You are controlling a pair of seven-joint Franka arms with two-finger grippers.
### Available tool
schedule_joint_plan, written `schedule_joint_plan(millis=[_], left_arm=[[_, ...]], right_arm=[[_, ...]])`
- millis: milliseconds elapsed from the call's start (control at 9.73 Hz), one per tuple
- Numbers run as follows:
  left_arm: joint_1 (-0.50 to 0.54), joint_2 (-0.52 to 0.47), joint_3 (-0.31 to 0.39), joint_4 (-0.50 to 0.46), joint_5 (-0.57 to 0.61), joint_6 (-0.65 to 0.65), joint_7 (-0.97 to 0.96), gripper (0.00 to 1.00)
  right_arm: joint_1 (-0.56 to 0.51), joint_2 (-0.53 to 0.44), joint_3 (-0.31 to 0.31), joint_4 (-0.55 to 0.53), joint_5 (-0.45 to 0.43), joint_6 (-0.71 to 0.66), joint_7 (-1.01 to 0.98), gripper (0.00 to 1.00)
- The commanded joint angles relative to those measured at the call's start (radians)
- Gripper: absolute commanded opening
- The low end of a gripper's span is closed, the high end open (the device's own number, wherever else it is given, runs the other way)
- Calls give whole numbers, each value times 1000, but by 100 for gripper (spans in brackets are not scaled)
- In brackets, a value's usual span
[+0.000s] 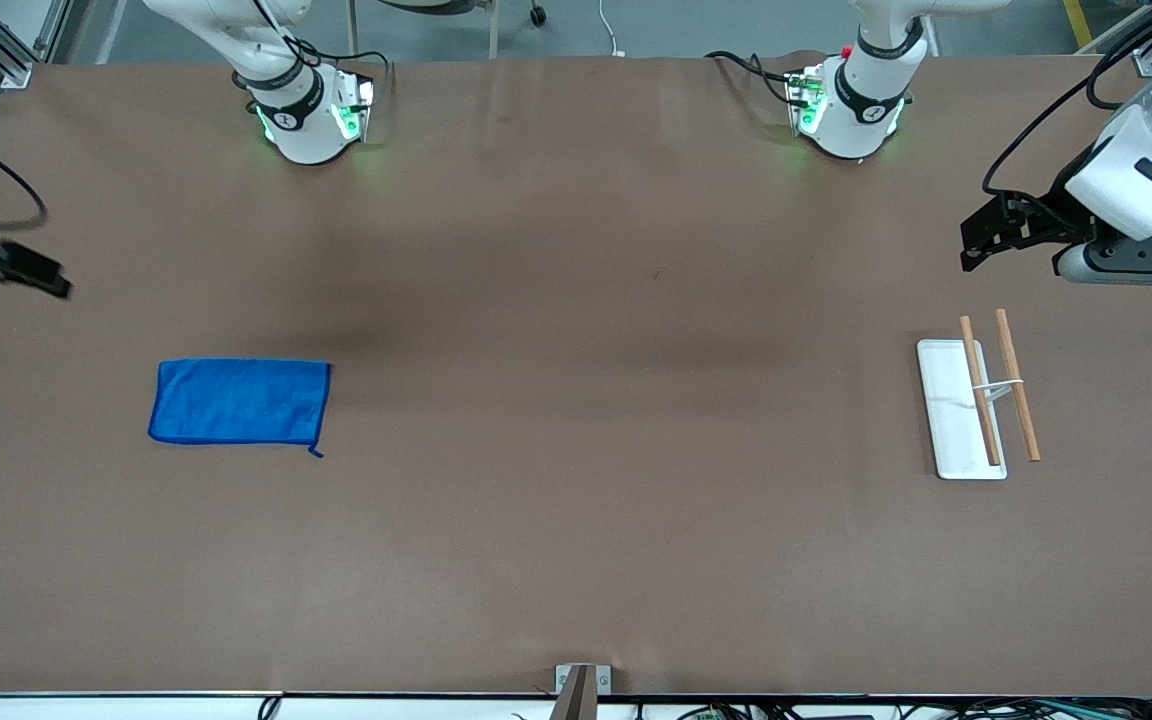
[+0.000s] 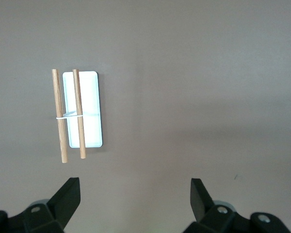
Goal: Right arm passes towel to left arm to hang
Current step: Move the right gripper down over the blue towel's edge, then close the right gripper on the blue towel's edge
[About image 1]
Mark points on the blue microfibre towel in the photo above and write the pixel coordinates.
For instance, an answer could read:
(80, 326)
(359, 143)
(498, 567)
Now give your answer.
(236, 400)

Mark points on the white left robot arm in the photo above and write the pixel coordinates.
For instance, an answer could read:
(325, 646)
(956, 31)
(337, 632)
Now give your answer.
(861, 100)

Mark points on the metal table edge bracket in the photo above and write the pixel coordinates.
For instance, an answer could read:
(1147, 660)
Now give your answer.
(576, 690)

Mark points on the white table edge rail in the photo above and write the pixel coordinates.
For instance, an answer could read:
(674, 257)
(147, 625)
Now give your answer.
(86, 708)

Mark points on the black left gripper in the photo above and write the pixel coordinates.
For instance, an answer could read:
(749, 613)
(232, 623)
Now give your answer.
(1054, 222)

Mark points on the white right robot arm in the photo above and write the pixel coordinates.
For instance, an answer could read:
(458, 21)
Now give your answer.
(301, 120)

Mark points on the chair base with caster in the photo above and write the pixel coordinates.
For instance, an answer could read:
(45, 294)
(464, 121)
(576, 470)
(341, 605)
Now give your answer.
(492, 30)

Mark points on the white rack with wooden bars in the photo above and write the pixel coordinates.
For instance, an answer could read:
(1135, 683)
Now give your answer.
(956, 420)

